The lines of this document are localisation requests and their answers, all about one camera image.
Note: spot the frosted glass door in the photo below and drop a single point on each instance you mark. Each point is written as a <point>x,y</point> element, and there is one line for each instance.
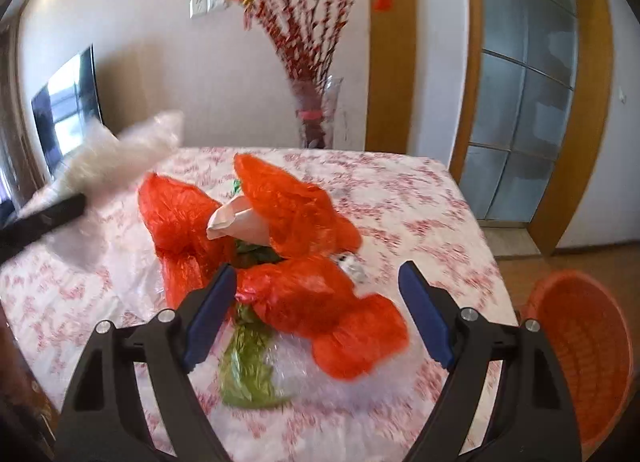
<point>520,91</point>

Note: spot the red plastic bag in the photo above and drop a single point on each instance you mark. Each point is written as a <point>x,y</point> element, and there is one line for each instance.
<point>300,207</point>

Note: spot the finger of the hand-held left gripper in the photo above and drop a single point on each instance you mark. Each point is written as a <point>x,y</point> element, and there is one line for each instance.
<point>45,222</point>

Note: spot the black white patterned wrapper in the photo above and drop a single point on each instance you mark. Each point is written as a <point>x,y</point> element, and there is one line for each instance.
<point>352,267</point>

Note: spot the white paper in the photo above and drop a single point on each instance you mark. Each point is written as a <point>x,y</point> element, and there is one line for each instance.
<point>240,224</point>

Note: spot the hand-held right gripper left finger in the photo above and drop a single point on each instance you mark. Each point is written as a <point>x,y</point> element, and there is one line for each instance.
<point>210,314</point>

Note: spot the clear bubble wrap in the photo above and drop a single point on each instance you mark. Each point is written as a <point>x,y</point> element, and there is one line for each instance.
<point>305,372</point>

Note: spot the red berry branches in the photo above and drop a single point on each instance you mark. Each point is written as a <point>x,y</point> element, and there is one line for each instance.
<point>305,41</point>

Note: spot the white wall socket plate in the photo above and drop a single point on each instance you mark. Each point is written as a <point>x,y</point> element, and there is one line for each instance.
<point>209,5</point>

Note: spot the orange plastic basket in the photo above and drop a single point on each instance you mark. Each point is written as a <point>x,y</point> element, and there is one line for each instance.
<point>585,342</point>

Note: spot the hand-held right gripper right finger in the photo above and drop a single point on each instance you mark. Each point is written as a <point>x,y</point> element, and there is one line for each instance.
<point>425,314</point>

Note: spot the clear glass vase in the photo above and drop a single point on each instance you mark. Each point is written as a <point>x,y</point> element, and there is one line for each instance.
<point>331,111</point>

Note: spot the flat screen television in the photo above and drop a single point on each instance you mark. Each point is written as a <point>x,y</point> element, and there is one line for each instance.
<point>65,106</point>

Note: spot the wooden door frame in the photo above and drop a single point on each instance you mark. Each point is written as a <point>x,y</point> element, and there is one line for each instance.
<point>590,91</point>

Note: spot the white plastic bag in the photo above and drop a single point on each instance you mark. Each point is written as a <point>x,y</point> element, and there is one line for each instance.
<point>125,146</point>

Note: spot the green plastic wrapper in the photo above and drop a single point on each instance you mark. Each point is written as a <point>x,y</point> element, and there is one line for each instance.
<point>245,372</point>

